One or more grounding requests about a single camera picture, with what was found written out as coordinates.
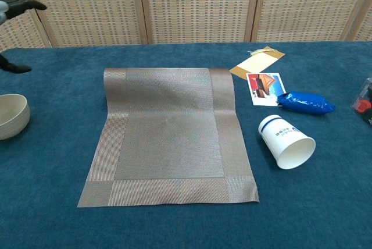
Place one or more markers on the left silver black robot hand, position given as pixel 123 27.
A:
pixel 20 4

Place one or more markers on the white ceramic bowl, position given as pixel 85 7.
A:
pixel 11 124

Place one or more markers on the brown woven placemat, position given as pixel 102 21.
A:
pixel 168 144

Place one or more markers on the white paper cup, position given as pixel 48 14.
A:
pixel 282 138

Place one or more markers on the blue table cloth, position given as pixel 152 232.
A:
pixel 58 173

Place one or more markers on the bamboo folding screen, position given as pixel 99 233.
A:
pixel 197 4

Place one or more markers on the brown and white paper tag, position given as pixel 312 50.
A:
pixel 255 64

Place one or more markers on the photo postcard with red building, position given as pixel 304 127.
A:
pixel 263 86

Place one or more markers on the blue foil snack packet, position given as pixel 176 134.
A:
pixel 305 103

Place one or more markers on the clear box with red parts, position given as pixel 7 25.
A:
pixel 364 106

